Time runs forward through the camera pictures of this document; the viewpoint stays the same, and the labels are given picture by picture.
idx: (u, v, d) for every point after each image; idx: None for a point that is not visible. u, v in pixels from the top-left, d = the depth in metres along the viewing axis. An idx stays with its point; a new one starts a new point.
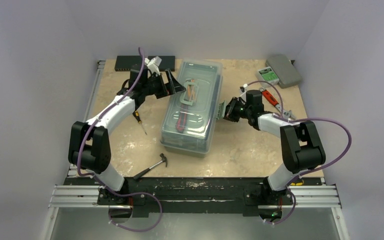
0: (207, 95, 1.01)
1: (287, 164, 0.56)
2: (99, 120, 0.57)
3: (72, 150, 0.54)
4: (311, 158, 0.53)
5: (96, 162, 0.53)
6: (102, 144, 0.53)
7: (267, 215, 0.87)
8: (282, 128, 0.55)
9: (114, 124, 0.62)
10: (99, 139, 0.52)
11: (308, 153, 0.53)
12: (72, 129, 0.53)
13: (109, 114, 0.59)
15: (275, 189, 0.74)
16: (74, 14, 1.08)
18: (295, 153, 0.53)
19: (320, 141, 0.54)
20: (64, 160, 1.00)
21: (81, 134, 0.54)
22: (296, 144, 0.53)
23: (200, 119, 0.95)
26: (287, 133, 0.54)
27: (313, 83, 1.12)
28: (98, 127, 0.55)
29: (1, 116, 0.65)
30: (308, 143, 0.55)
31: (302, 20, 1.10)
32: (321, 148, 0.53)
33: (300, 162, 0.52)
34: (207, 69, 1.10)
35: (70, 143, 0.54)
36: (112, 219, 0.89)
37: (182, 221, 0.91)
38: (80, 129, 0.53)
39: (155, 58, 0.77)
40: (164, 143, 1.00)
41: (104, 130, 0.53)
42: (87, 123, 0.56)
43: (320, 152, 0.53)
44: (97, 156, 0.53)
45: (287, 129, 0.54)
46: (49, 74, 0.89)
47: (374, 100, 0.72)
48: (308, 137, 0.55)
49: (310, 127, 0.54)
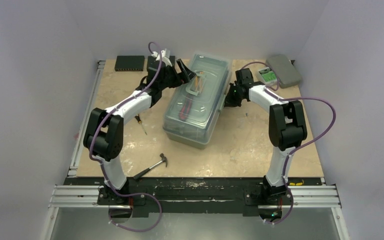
0: (214, 87, 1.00)
1: (275, 142, 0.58)
2: (117, 110, 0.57)
3: (87, 134, 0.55)
4: (295, 136, 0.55)
5: (109, 148, 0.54)
6: (117, 131, 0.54)
7: (267, 215, 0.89)
8: (271, 107, 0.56)
9: (129, 115, 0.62)
10: (115, 126, 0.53)
11: (293, 132, 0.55)
12: (90, 114, 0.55)
13: (126, 105, 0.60)
15: (272, 184, 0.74)
16: (74, 13, 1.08)
18: (281, 131, 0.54)
19: (305, 120, 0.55)
20: (64, 159, 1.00)
21: (98, 120, 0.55)
22: (283, 123, 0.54)
23: (203, 109, 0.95)
26: (274, 112, 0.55)
27: (313, 83, 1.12)
28: (114, 115, 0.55)
29: (1, 116, 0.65)
30: (292, 121, 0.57)
31: (302, 20, 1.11)
32: (304, 127, 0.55)
33: (286, 140, 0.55)
34: (217, 62, 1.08)
35: (87, 127, 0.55)
36: (112, 219, 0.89)
37: (182, 221, 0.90)
38: (98, 115, 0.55)
39: (164, 50, 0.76)
40: (166, 130, 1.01)
41: (120, 119, 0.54)
42: (106, 110, 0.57)
43: (303, 130, 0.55)
44: (111, 142, 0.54)
45: (275, 107, 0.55)
46: (49, 74, 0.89)
47: (375, 100, 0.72)
48: (293, 115, 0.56)
49: (297, 107, 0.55)
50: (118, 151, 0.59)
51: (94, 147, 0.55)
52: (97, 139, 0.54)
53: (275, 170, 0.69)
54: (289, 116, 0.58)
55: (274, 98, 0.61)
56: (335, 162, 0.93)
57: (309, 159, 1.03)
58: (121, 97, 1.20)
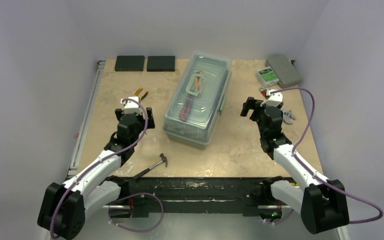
0: (214, 88, 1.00)
1: (308, 225, 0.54)
2: (76, 183, 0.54)
3: (43, 213, 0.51)
4: (334, 224, 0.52)
5: (66, 229, 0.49)
6: (75, 212, 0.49)
7: (267, 215, 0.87)
8: (307, 189, 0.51)
9: (95, 182, 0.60)
10: (73, 207, 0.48)
11: (332, 218, 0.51)
12: (45, 193, 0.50)
13: (88, 175, 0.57)
15: (275, 196, 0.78)
16: (74, 13, 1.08)
18: (321, 220, 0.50)
19: (346, 206, 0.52)
20: (64, 159, 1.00)
21: (55, 198, 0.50)
22: (322, 211, 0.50)
23: (203, 110, 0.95)
26: (314, 199, 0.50)
27: (312, 83, 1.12)
28: (74, 191, 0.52)
29: (2, 115, 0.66)
30: (331, 202, 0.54)
31: (302, 20, 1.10)
32: (346, 216, 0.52)
33: (323, 226, 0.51)
34: (217, 62, 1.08)
35: (42, 206, 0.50)
36: (112, 219, 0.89)
37: (182, 221, 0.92)
38: (54, 193, 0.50)
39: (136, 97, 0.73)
40: (166, 130, 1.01)
41: (79, 197, 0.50)
42: (64, 185, 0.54)
43: (343, 216, 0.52)
44: (67, 223, 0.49)
45: (312, 192, 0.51)
46: (49, 75, 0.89)
47: (373, 100, 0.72)
48: (333, 197, 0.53)
49: (339, 196, 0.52)
50: (78, 228, 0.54)
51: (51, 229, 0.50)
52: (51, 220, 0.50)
53: (287, 201, 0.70)
54: (327, 194, 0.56)
55: (306, 171, 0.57)
56: (335, 162, 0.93)
57: (309, 159, 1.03)
58: (121, 97, 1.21)
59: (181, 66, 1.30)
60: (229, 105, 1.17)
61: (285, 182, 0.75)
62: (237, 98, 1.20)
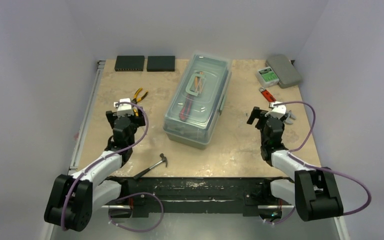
0: (213, 88, 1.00)
1: (302, 213, 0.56)
2: (84, 174, 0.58)
3: (51, 205, 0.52)
4: (327, 208, 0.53)
5: (74, 219, 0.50)
6: (85, 199, 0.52)
7: (267, 215, 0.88)
8: (297, 173, 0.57)
9: (100, 177, 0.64)
10: (84, 193, 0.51)
11: (324, 204, 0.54)
12: (55, 183, 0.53)
13: (95, 168, 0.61)
15: (274, 194, 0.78)
16: (74, 13, 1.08)
18: (312, 203, 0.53)
19: (337, 192, 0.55)
20: (64, 160, 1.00)
21: (64, 188, 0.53)
22: (312, 192, 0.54)
23: (203, 110, 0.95)
26: (301, 181, 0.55)
27: (312, 83, 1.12)
28: (83, 180, 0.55)
29: (1, 115, 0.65)
30: (324, 191, 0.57)
31: (302, 20, 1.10)
32: (339, 201, 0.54)
33: (315, 211, 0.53)
34: (217, 62, 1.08)
35: (50, 198, 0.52)
36: (112, 219, 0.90)
37: (182, 221, 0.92)
38: (63, 183, 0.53)
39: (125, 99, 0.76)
40: (166, 130, 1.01)
41: (89, 185, 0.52)
42: (72, 177, 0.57)
43: (337, 204, 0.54)
44: (77, 212, 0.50)
45: (302, 175, 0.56)
46: (49, 75, 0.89)
47: (373, 100, 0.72)
48: (324, 185, 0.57)
49: (328, 177, 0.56)
50: (85, 222, 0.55)
51: (59, 221, 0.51)
52: (60, 211, 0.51)
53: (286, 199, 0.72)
54: (319, 185, 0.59)
55: (299, 163, 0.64)
56: (334, 162, 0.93)
57: (309, 159, 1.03)
58: (121, 97, 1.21)
59: (181, 66, 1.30)
60: (229, 105, 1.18)
61: (284, 180, 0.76)
62: (237, 97, 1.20)
